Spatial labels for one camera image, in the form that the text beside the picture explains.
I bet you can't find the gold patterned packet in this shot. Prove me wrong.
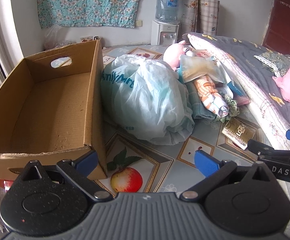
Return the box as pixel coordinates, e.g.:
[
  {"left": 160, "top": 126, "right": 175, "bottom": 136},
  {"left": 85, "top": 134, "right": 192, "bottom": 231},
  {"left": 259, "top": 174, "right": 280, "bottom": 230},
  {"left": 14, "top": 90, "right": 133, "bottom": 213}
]
[{"left": 222, "top": 118, "right": 255, "bottom": 150}]

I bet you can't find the green checkered towel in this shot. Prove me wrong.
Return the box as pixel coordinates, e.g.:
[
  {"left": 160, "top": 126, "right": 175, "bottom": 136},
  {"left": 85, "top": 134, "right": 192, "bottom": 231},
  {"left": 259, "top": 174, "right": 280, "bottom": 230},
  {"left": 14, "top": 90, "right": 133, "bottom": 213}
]
[{"left": 185, "top": 82, "right": 216, "bottom": 120}]

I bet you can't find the green scrunchie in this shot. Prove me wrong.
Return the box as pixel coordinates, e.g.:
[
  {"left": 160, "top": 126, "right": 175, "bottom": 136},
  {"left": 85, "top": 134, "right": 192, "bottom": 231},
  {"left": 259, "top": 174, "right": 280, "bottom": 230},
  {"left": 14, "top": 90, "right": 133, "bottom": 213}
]
[{"left": 220, "top": 94, "right": 240, "bottom": 123}]

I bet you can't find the striped orange cloth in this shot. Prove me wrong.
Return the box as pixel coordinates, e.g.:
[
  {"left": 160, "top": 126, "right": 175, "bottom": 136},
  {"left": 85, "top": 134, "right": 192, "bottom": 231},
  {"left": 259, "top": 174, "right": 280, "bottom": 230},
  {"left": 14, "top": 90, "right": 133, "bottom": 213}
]
[{"left": 194, "top": 75, "right": 229, "bottom": 118}]

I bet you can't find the pink plush toy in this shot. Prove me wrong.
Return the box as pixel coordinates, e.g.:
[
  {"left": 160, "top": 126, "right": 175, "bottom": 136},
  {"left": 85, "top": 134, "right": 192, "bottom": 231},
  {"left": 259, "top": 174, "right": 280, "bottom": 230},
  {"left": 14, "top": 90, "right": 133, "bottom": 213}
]
[{"left": 163, "top": 40, "right": 193, "bottom": 71}]

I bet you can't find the white blue medicine box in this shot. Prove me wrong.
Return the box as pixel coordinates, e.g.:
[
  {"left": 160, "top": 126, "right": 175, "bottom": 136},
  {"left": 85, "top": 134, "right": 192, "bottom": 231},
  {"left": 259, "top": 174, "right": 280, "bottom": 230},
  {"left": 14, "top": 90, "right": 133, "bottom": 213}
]
[{"left": 226, "top": 79, "right": 251, "bottom": 106}]

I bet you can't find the beige wet wipes pack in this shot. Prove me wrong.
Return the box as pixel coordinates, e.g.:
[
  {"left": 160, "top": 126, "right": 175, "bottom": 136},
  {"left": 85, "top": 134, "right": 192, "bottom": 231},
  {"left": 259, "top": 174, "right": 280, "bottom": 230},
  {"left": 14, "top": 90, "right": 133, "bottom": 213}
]
[{"left": 179, "top": 55, "right": 225, "bottom": 83}]

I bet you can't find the grey quilt with ducks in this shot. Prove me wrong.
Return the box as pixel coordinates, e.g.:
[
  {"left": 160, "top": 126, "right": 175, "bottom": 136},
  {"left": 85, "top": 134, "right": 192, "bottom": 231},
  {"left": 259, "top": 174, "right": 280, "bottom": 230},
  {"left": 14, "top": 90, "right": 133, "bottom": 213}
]
[{"left": 186, "top": 33, "right": 290, "bottom": 150}]

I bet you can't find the fruit pattern table cover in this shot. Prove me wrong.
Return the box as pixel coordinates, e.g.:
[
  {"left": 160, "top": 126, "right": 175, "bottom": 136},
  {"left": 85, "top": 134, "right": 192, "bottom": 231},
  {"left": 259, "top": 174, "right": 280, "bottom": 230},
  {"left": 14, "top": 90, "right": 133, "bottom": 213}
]
[{"left": 98, "top": 46, "right": 256, "bottom": 194}]

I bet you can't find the brown cardboard box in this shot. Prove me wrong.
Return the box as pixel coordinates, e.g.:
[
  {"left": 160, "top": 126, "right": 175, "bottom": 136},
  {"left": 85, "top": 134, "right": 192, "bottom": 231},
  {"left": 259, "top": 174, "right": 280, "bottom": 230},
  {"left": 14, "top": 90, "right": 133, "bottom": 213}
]
[{"left": 0, "top": 40, "right": 107, "bottom": 180}]

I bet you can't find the dark floral lace pillow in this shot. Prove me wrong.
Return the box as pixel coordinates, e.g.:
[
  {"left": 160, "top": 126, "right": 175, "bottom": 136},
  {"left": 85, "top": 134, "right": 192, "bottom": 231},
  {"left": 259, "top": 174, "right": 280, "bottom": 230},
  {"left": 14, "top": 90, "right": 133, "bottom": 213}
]
[{"left": 254, "top": 51, "right": 290, "bottom": 77}]

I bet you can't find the white plastic shopping bag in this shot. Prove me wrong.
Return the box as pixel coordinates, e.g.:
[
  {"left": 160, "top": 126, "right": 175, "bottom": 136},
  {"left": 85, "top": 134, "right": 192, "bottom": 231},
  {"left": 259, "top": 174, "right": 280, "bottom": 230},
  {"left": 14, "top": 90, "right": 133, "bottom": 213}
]
[{"left": 100, "top": 54, "right": 194, "bottom": 145}]

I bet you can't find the white water dispenser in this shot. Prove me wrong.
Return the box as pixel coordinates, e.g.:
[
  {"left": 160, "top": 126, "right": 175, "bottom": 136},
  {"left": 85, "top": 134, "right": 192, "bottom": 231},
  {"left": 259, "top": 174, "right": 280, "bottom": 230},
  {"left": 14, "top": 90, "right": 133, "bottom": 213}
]
[{"left": 151, "top": 20, "right": 179, "bottom": 46}]

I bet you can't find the rolled floral mat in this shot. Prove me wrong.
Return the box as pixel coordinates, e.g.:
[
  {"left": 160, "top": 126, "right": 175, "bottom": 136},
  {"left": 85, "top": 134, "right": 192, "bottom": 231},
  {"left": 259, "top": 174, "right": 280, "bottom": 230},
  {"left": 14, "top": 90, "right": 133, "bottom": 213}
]
[{"left": 181, "top": 0, "right": 199, "bottom": 34}]

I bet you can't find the blue water bottle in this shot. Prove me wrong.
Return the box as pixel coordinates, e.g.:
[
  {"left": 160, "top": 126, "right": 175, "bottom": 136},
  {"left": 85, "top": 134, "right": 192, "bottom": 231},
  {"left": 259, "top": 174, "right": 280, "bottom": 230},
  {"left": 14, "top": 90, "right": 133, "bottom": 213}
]
[{"left": 155, "top": 0, "right": 179, "bottom": 23}]

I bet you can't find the teal floral wall cloth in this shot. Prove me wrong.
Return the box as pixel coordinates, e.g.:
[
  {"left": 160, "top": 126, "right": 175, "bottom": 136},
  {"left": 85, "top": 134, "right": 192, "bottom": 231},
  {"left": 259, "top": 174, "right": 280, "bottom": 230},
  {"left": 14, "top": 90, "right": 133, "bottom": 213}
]
[{"left": 37, "top": 0, "right": 139, "bottom": 29}]

